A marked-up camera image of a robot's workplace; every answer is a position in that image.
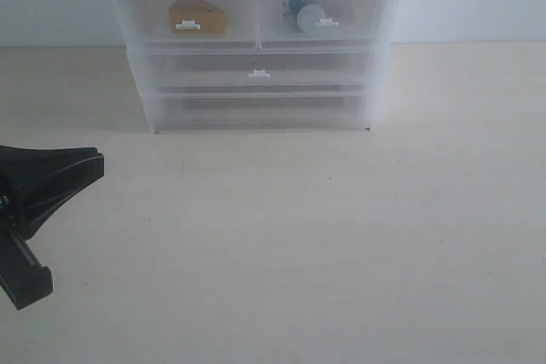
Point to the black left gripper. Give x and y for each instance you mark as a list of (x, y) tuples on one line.
[(35, 184)]

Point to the yellow cheese wedge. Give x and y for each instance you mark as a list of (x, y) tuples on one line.
[(197, 17)]

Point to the white capped medicine bottle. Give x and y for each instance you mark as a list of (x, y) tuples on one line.
[(307, 14)]

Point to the clear plastic container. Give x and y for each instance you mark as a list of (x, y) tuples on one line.
[(260, 69), (322, 108)]

